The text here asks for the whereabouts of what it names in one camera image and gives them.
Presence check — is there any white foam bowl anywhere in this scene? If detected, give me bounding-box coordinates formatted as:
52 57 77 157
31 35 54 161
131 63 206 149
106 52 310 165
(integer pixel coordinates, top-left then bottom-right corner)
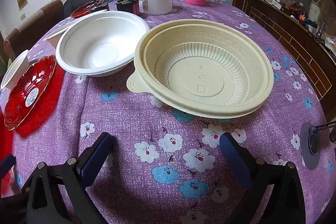
56 11 150 77

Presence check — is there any purple floral tablecloth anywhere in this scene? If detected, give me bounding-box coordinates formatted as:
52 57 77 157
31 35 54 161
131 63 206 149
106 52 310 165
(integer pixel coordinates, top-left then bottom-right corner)
0 0 334 224

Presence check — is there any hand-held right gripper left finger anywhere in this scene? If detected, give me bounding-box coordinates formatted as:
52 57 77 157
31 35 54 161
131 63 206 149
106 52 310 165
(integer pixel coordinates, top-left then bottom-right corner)
21 132 116 224

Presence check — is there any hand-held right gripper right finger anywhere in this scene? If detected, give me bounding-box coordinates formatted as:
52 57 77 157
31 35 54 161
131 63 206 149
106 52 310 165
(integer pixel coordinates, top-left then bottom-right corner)
219 132 306 224

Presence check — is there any beige plastic bowl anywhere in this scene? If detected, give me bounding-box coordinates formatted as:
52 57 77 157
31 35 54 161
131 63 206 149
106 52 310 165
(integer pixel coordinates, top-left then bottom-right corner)
126 19 274 119

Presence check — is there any white foam plate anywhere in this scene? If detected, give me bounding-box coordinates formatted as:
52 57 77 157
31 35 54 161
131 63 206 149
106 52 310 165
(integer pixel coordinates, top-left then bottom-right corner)
43 20 75 41

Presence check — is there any brown wooden sideboard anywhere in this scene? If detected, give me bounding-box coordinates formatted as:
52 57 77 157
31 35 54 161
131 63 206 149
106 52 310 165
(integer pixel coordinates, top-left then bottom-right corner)
245 0 336 122

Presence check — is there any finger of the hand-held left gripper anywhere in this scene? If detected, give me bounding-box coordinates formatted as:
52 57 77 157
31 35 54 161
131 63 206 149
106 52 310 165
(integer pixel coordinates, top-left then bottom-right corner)
0 154 17 177

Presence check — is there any white paper cup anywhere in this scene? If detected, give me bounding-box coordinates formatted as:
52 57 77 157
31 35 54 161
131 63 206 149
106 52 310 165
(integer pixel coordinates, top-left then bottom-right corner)
0 50 30 90

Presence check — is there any pile of assorted clutter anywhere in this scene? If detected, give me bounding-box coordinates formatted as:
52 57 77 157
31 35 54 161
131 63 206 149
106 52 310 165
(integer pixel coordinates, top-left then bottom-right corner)
270 0 336 56

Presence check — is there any brown upholstered chair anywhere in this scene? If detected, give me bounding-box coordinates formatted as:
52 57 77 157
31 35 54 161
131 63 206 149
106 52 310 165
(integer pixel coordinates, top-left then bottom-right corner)
3 0 63 56

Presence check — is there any grey disc stand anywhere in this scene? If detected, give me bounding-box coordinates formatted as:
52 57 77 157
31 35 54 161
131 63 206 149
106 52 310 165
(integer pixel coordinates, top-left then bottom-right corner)
300 120 336 171

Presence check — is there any red glass plate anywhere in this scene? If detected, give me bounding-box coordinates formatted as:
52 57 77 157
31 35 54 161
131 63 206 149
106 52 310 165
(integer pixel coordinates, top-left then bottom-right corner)
4 55 58 131
70 2 105 19

